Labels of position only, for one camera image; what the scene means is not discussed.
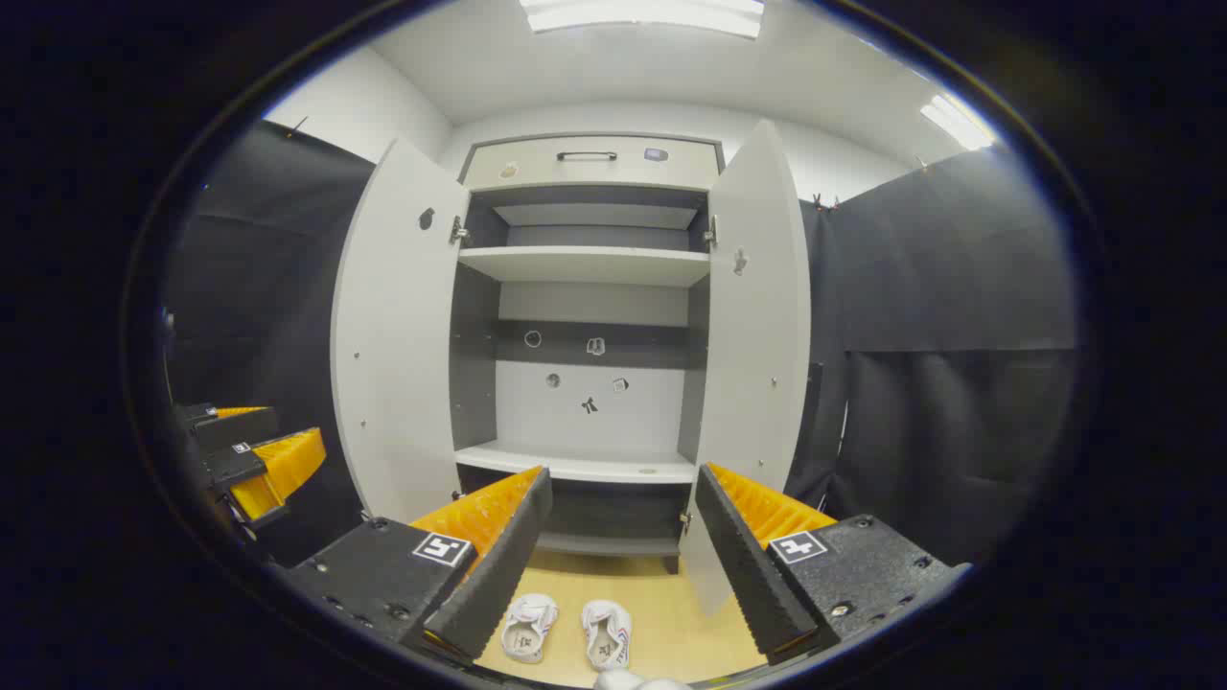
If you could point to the grey shoe cabinet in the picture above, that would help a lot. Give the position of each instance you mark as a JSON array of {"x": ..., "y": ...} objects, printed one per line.
[{"x": 594, "y": 412}]

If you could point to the grey cabinet shelf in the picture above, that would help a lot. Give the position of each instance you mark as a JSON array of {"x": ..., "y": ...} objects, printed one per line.
[
  {"x": 585, "y": 264},
  {"x": 575, "y": 465},
  {"x": 594, "y": 216}
]

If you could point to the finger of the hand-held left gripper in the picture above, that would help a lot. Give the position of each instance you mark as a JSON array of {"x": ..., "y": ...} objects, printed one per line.
[
  {"x": 235, "y": 426},
  {"x": 235, "y": 465}
]

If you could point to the white shoe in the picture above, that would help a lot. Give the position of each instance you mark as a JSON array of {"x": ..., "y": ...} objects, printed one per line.
[
  {"x": 529, "y": 628},
  {"x": 606, "y": 637}
]

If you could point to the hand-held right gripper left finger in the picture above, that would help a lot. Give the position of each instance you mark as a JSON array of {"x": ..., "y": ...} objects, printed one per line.
[{"x": 498, "y": 575}]

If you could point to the grey shoe cabinet door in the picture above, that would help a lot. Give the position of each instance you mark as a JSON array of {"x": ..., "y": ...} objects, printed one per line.
[
  {"x": 403, "y": 335},
  {"x": 757, "y": 364}
]

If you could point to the grey cabinet drawer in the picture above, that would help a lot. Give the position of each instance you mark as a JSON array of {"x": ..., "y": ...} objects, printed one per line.
[{"x": 537, "y": 171}]

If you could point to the black backdrop cloth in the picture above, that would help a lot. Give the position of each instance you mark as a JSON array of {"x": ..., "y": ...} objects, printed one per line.
[
  {"x": 820, "y": 287},
  {"x": 259, "y": 287},
  {"x": 959, "y": 287}
]

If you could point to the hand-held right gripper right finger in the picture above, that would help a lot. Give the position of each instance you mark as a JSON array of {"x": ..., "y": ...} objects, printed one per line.
[{"x": 748, "y": 575}]

